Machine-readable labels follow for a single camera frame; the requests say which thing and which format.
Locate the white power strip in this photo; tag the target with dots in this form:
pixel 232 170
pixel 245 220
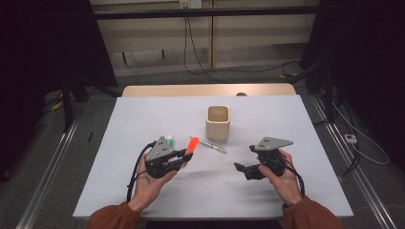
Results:
pixel 350 138

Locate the green and white glue stick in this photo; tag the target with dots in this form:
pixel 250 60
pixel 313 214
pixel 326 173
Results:
pixel 169 140

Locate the small black floor piece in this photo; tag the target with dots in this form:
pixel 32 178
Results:
pixel 90 136

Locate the dark curtain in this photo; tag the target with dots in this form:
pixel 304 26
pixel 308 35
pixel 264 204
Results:
pixel 369 63
pixel 38 63

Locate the yellow floor tape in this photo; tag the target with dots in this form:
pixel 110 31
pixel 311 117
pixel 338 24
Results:
pixel 288 75
pixel 56 106

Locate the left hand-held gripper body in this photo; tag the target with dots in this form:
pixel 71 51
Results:
pixel 159 151

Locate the black wall bracket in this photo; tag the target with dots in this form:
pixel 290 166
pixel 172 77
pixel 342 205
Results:
pixel 124 58
pixel 163 54

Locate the silver pen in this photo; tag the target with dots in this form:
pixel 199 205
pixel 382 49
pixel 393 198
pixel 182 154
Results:
pixel 213 146

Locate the beige square cup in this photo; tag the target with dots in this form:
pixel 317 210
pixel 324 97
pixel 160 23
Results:
pixel 218 130

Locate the black stand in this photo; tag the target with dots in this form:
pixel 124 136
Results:
pixel 328 95
pixel 67 105

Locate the orange highlighter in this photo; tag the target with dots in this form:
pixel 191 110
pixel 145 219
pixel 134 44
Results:
pixel 192 144

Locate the person's left hand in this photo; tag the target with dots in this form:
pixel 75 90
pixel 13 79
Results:
pixel 146 191

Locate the metal floor rail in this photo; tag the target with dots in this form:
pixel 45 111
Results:
pixel 356 171
pixel 47 178

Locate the white table mat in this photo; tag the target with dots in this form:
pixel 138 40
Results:
pixel 207 194

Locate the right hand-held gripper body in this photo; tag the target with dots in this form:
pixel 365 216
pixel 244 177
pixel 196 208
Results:
pixel 270 143

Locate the black horizontal bar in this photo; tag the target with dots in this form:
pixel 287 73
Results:
pixel 191 13

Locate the dark table grommet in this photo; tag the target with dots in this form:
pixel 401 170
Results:
pixel 241 94

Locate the person's right hand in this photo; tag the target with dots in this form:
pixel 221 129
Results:
pixel 286 186

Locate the white wall socket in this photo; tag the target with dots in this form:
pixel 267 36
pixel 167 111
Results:
pixel 190 4

